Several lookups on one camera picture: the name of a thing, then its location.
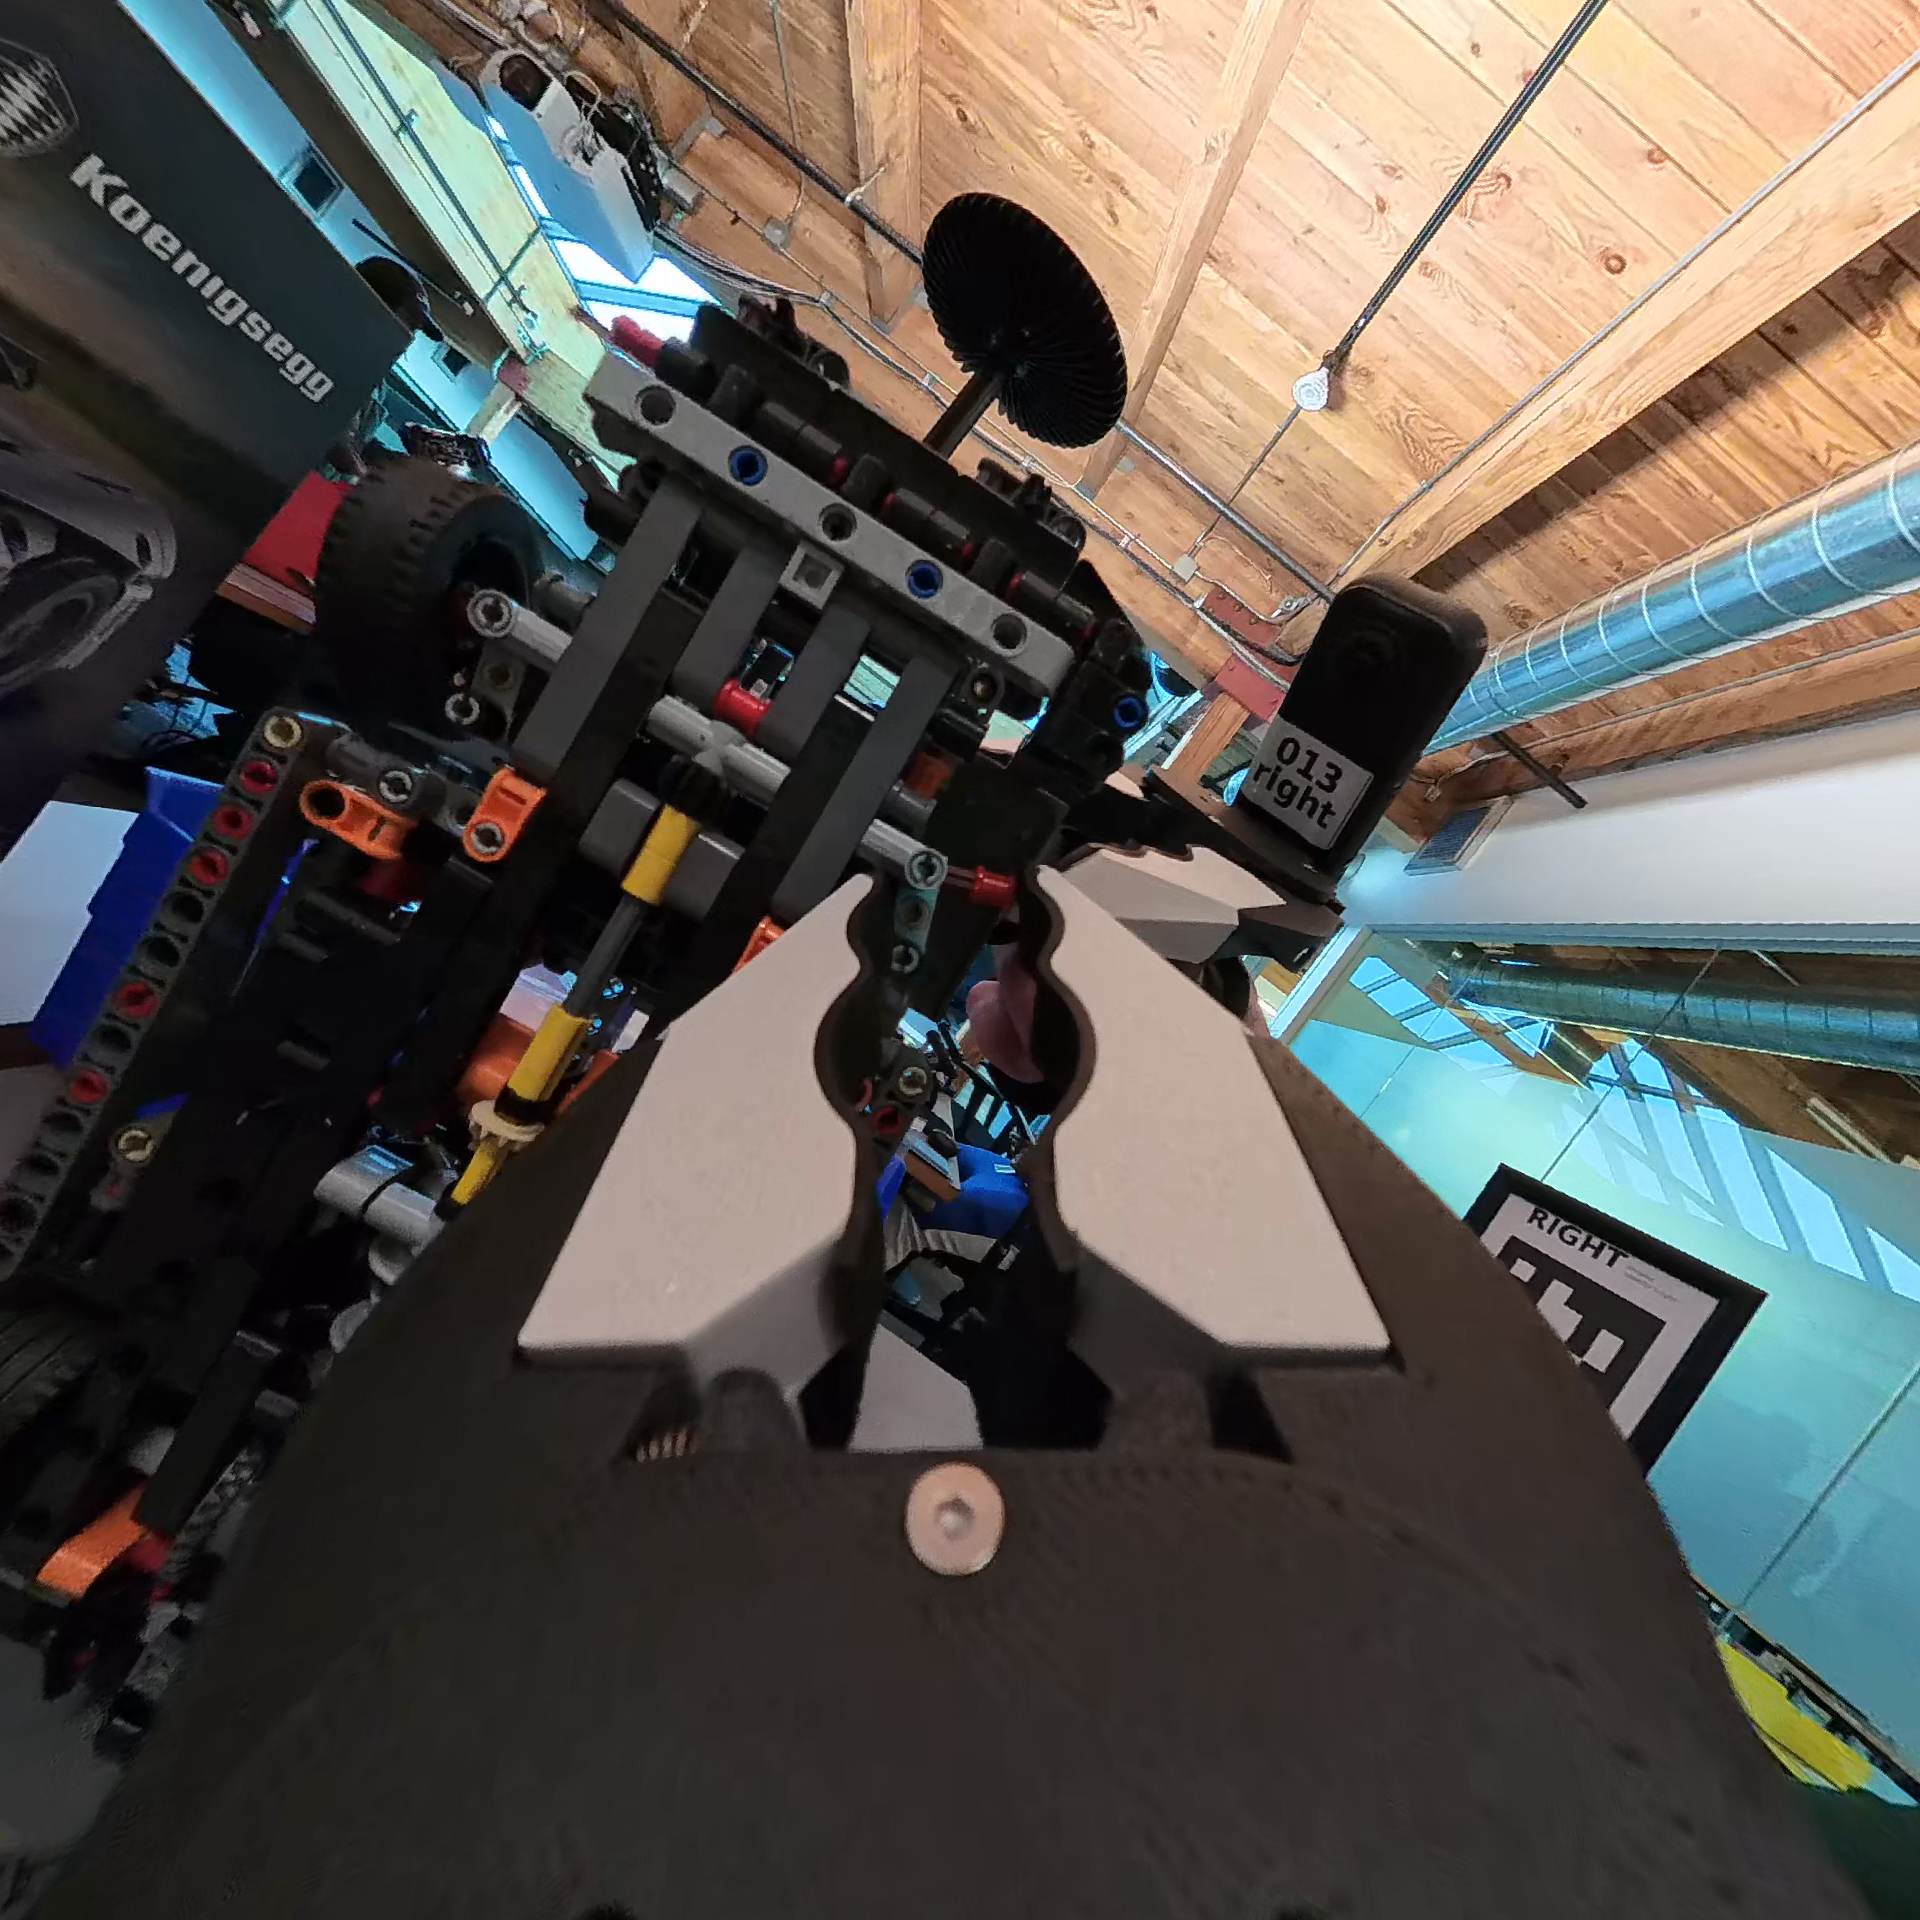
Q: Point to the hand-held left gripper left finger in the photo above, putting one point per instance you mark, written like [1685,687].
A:
[705,1170]

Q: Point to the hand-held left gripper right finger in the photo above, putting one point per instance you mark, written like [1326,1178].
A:
[1201,1170]

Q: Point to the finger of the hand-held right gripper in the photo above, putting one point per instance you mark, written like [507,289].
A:
[1185,900]

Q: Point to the lego car chassis model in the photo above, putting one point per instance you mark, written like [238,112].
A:
[871,549]

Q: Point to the dark lego set box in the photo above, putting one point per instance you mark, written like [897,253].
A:
[135,301]

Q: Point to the person's right hand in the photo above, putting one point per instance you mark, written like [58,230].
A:
[1002,1035]

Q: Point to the white ceiling sensor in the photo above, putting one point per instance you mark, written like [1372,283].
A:
[1312,389]

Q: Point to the framed marker sign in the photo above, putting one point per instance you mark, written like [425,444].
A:
[1650,1304]

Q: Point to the blue plastic bin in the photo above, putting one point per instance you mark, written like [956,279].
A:
[150,884]

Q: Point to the red bag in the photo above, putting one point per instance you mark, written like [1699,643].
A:
[292,533]

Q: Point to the yellow table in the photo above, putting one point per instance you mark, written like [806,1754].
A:
[1793,1719]

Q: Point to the white ceiling projector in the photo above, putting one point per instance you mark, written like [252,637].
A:
[579,165]

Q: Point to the grey wall vent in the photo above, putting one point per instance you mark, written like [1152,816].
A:
[1458,840]

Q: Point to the silver ventilation duct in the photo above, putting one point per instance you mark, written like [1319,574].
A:
[1725,600]

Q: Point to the grey ventilation duct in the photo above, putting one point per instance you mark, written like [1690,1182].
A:
[1725,1008]

